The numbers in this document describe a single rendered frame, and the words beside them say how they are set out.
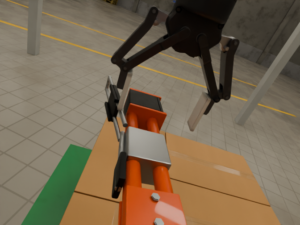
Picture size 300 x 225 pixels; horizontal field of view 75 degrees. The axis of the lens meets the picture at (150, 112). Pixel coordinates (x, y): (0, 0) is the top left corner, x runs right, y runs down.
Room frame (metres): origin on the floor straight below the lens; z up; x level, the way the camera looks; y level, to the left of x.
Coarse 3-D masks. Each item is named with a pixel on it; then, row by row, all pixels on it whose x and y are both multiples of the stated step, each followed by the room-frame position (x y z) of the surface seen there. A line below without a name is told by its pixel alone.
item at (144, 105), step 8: (128, 96) 0.37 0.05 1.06; (136, 96) 0.36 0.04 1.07; (144, 96) 0.37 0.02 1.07; (152, 96) 0.39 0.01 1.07; (128, 104) 0.33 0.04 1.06; (136, 104) 0.32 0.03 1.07; (144, 104) 0.33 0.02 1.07; (152, 104) 0.35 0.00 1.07; (160, 104) 0.37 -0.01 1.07; (128, 112) 0.31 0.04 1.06; (136, 112) 0.32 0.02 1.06; (144, 112) 0.32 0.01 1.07; (152, 112) 0.32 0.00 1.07; (160, 112) 0.33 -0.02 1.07; (144, 120) 0.32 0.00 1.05; (160, 120) 0.33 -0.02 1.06; (144, 128) 0.32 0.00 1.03; (160, 128) 0.33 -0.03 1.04
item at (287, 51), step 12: (36, 0) 2.61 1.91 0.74; (36, 12) 2.61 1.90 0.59; (36, 24) 2.61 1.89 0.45; (36, 36) 2.62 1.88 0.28; (36, 48) 2.64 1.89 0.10; (288, 48) 3.13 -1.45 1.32; (276, 60) 3.19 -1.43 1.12; (288, 60) 3.14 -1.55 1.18; (276, 72) 3.14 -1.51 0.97; (264, 84) 3.13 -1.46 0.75; (252, 96) 3.18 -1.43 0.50; (252, 108) 3.14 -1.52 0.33; (240, 120) 3.13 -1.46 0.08
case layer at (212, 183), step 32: (96, 160) 0.67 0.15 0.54; (192, 160) 0.95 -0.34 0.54; (224, 160) 1.07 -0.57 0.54; (96, 192) 0.51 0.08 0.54; (192, 192) 0.70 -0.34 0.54; (224, 192) 0.79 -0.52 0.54; (256, 192) 0.89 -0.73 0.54; (64, 224) 0.36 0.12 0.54; (96, 224) 0.40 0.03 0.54; (192, 224) 0.54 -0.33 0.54; (224, 224) 0.60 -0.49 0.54; (256, 224) 0.67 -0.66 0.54
